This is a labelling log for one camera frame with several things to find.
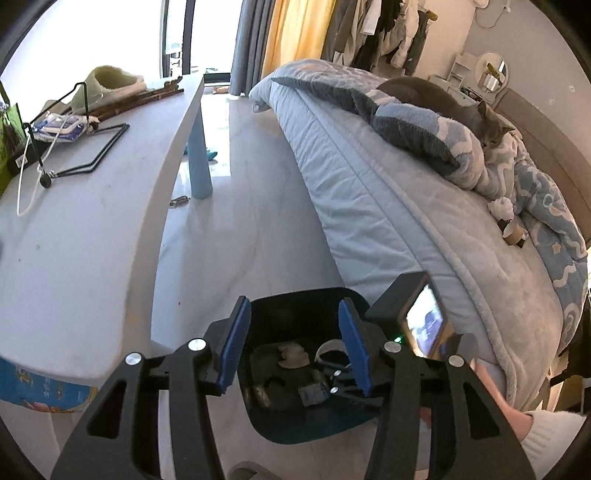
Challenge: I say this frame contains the hanging clothes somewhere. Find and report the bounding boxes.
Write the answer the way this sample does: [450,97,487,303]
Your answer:
[321,1,438,76]

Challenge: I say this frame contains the white balled sock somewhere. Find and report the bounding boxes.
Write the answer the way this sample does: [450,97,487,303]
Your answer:
[488,197,514,222]

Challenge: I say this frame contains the teal cloth on floor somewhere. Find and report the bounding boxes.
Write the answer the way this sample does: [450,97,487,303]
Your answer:
[183,146,219,163]

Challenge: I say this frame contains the green handled bag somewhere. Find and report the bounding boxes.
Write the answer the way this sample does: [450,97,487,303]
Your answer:
[0,85,26,195]

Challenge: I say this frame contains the person's right hand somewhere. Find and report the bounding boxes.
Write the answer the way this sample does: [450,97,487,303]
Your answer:
[473,362,534,442]

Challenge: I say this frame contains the light blue bench table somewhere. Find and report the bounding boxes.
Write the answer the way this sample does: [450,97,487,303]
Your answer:
[1,73,204,388]

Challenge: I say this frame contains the blue white fleece blanket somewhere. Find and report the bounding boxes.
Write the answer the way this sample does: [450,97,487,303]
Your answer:
[270,60,588,350]

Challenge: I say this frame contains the cardboard tape ring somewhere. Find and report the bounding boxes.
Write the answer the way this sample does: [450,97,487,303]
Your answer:
[314,338,348,365]

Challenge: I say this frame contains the black wire stand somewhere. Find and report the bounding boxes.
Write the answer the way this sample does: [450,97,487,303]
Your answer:
[23,81,130,189]

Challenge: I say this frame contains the yellow curtain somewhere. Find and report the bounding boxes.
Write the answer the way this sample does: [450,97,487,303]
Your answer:
[262,0,335,77]

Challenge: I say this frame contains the grey cat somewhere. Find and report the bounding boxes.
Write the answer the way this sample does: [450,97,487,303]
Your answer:
[378,76,513,147]

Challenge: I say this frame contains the black trash bin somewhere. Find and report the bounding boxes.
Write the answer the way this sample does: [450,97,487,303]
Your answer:
[238,287,381,445]

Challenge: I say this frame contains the white sleeve forearm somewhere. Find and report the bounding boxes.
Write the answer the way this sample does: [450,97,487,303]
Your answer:
[521,410,587,479]

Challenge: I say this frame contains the blue white tissue packet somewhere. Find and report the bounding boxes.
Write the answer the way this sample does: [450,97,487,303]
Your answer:
[32,113,88,143]

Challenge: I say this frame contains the blue printed box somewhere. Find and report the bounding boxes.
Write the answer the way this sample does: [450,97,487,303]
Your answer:
[0,359,98,413]

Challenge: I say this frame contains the small black box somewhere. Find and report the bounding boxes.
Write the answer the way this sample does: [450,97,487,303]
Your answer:
[297,383,327,407]

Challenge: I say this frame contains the small toy on floor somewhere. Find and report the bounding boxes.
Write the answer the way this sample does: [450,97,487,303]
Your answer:
[169,195,190,209]

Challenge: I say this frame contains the round vanity mirror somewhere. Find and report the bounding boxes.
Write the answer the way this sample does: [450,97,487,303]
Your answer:
[474,52,509,93]

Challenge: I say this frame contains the brown wooden sticks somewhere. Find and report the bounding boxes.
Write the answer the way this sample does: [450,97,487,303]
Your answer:
[89,76,183,122]

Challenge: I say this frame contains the grey curtain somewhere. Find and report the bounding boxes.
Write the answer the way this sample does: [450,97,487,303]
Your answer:
[229,0,276,96]

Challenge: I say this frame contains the grey bed mattress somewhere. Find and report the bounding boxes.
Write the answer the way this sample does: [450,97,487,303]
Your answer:
[249,79,563,410]

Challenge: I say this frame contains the pale green slipper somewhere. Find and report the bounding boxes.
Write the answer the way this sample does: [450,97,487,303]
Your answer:
[69,65,147,114]

